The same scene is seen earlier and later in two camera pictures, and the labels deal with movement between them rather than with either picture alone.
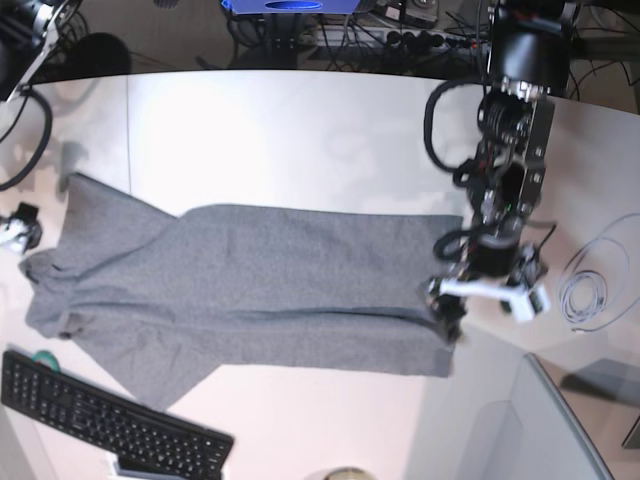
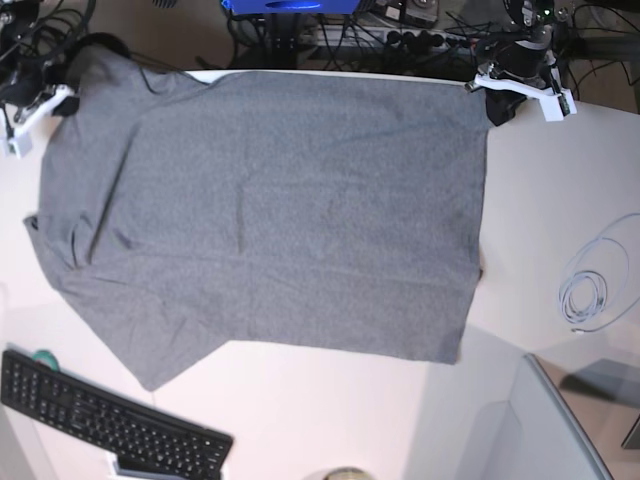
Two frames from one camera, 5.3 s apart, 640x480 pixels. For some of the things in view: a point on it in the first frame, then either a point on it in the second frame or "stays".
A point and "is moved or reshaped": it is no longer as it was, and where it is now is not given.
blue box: [291, 7] stays
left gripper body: [21, 230] to [43, 104]
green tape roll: [44, 355] stays
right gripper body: [488, 256] to [525, 67]
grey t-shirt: [154, 300] is moved or reshaped
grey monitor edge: [553, 444] stays
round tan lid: [348, 473] stays
